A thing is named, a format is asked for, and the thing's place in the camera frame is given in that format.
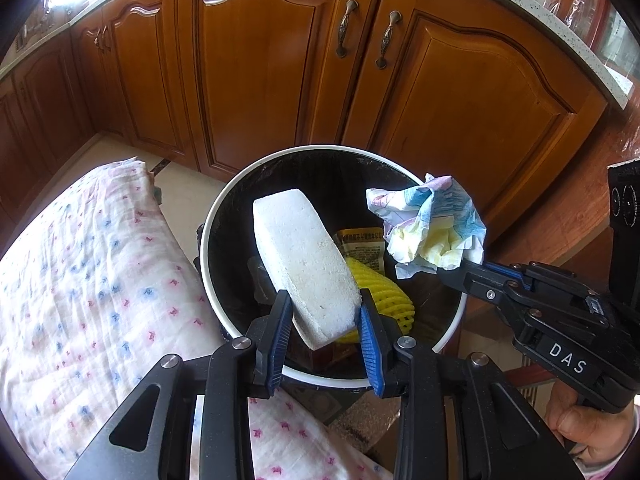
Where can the yellow packet with black print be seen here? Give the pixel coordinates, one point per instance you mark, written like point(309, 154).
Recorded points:
point(362, 252)

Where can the white foam block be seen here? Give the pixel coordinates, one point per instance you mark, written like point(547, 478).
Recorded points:
point(305, 260)

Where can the white-rimmed bin with black bag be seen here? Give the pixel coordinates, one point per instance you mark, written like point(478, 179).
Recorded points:
point(230, 230)

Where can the wooden lower kitchen cabinets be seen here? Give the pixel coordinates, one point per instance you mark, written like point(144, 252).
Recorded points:
point(260, 85)

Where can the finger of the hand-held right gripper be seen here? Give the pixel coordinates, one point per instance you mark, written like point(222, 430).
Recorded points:
point(475, 282)
point(505, 270)

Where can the person's right hand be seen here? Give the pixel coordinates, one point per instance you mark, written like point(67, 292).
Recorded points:
point(595, 435)

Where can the pastel printed paper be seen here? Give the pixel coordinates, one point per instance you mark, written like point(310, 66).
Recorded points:
point(430, 225)

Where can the yellow foam fruit net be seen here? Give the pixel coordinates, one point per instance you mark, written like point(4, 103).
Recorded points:
point(385, 300)

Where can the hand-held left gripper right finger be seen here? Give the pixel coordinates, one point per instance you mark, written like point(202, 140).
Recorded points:
point(372, 355)

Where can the person's right forearm pink sleeve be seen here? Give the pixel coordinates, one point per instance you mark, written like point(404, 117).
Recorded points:
point(607, 471)

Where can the white dotted cloth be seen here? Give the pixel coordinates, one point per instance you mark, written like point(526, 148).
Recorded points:
point(75, 285)

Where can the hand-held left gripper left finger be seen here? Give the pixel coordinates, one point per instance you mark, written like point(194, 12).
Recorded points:
point(277, 340)

